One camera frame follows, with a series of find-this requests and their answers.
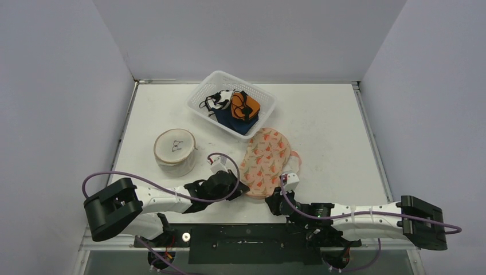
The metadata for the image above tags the black and white bra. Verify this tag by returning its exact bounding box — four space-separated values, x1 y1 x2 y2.
202 90 234 111

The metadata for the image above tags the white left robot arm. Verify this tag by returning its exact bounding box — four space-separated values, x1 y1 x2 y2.
83 170 249 247

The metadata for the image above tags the navy blue bra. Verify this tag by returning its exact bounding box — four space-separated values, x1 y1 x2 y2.
211 108 258 135

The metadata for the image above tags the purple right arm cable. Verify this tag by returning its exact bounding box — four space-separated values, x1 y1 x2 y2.
279 175 463 235

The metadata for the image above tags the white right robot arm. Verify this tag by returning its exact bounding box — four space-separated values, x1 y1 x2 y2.
265 188 448 251

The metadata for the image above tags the white round mesh laundry bag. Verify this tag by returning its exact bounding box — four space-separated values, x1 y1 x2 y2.
153 128 197 177

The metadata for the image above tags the orange bra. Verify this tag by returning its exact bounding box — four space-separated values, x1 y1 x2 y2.
230 91 261 123

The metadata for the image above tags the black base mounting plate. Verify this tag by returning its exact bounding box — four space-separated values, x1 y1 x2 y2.
145 223 362 265

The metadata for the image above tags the white plastic basket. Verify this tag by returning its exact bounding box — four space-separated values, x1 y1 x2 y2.
186 70 277 140

